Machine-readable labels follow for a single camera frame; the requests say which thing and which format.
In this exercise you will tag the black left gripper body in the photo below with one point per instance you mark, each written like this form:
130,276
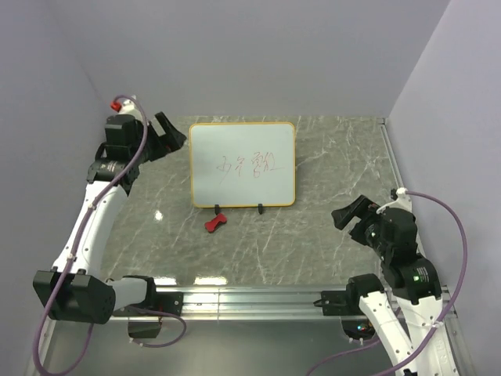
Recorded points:
150,131

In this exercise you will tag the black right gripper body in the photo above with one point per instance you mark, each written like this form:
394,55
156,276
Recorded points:
380,244

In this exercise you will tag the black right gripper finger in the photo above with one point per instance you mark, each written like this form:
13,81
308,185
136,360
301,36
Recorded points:
360,208
361,231

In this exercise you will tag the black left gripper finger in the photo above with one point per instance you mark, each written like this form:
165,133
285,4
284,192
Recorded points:
170,129
160,146

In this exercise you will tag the yellow framed whiteboard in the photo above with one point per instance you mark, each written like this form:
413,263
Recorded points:
242,165

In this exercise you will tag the red bone shaped eraser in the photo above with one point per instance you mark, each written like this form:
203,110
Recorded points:
219,220

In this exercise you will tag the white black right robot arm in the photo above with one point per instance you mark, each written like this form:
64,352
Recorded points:
405,306

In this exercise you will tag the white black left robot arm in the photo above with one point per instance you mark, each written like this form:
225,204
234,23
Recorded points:
72,289

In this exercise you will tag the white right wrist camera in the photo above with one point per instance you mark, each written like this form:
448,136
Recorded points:
399,199

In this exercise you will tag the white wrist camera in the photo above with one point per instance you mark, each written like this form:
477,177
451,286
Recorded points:
399,199
129,106

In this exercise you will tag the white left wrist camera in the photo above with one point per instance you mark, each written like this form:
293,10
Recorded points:
129,106

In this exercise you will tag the grey wire whiteboard stand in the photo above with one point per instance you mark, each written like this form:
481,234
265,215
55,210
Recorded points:
259,208

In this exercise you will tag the aluminium side rail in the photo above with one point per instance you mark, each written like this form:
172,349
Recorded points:
382,121

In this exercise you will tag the aluminium mounting rail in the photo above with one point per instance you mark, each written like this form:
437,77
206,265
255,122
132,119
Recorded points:
254,303

